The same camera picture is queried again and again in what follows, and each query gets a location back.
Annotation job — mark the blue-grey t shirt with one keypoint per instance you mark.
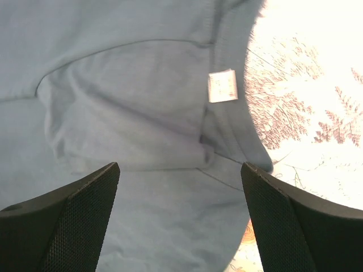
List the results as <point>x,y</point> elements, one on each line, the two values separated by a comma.
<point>156,86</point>

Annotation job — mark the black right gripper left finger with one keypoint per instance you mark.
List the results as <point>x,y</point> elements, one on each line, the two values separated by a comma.
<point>62,230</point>

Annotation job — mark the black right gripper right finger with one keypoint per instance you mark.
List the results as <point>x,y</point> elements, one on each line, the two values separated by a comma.
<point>298,231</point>

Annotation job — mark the floral table mat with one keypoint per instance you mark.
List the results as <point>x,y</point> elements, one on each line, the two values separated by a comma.
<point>299,72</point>

